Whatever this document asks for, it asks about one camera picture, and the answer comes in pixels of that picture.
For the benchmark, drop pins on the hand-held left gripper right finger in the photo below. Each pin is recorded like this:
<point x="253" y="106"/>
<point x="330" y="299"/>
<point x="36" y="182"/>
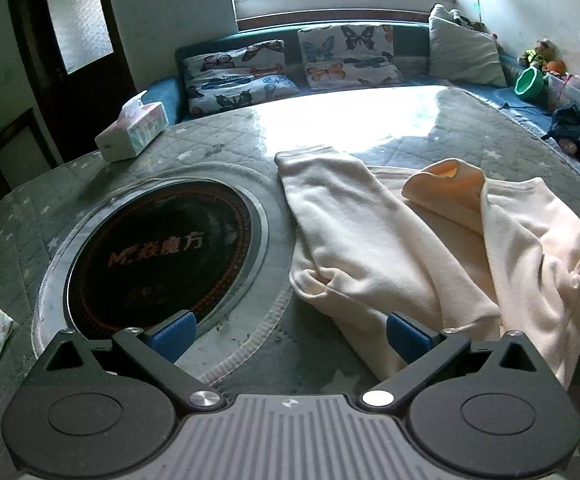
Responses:
<point x="407" y="341"/>

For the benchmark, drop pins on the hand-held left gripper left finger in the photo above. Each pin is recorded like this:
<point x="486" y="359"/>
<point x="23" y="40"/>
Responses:
<point x="175" y="336"/>

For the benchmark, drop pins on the cream sweater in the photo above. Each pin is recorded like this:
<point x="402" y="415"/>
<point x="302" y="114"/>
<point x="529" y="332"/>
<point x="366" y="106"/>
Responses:
<point x="369" y="240"/>

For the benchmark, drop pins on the dark blue clothes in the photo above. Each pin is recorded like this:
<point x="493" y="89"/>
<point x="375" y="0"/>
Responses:
<point x="574" y="127"/>

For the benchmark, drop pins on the round black induction cooktop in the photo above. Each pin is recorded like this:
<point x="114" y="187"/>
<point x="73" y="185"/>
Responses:
<point x="160" y="240"/>

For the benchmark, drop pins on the clear plastic storage box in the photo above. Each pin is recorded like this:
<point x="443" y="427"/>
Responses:
<point x="577" y="92"/>

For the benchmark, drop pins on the green plastic bowl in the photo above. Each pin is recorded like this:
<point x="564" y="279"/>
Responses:
<point x="527" y="85"/>

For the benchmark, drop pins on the blue corner sofa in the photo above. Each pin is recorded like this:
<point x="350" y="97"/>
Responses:
<point x="509" y="91"/>

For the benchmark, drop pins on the white tissue box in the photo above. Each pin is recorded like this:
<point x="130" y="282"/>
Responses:
<point x="130" y="132"/>

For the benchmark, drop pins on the plush toy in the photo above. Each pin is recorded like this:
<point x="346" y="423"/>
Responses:
<point x="539" y="52"/>

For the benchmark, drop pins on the dark wooden glazed door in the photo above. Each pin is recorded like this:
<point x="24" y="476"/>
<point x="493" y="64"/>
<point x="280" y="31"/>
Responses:
<point x="95" y="102"/>

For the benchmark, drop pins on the plain grey pillow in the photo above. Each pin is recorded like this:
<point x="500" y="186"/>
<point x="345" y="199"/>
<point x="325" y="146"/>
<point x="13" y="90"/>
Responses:
<point x="462" y="50"/>

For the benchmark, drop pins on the dark wooden cabinet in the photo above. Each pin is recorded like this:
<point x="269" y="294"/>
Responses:
<point x="20" y="132"/>

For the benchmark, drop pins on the butterfly print pillow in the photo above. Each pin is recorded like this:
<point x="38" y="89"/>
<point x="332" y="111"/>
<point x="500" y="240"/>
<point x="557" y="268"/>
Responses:
<point x="235" y="75"/>
<point x="349" y="55"/>

